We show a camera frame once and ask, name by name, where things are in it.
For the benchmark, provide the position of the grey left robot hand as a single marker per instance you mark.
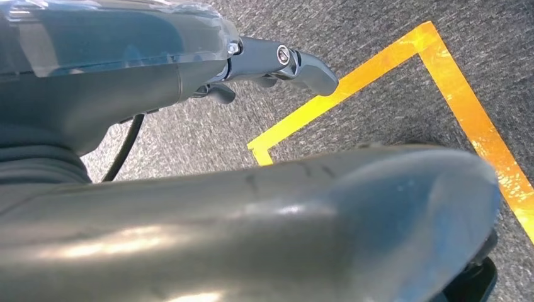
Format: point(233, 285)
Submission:
point(104, 83)

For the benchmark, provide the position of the yellow floor tape square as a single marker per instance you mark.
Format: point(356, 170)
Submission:
point(438, 62)

